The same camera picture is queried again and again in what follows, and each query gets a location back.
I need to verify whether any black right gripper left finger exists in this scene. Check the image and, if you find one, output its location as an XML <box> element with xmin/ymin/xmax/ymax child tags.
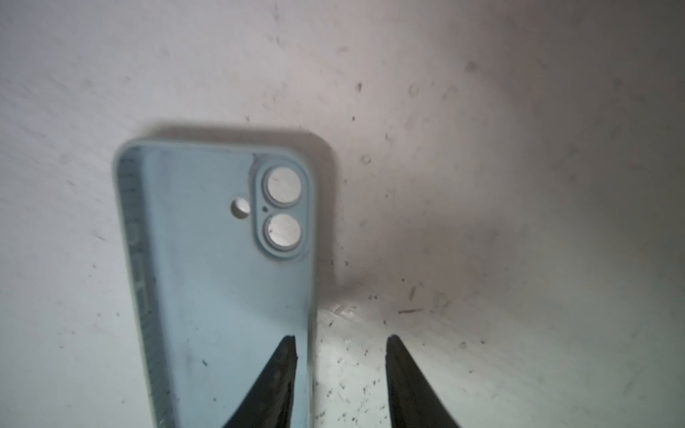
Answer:
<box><xmin>224</xmin><ymin>335</ymin><xmax>298</xmax><ymax>428</ymax></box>

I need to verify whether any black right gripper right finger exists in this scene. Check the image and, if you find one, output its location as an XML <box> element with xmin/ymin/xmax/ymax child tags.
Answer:
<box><xmin>385</xmin><ymin>335</ymin><xmax>460</xmax><ymax>428</ymax></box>

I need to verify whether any light blue phone case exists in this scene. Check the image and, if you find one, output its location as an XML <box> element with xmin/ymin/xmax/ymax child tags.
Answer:
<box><xmin>113</xmin><ymin>139</ymin><xmax>318</xmax><ymax>427</ymax></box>

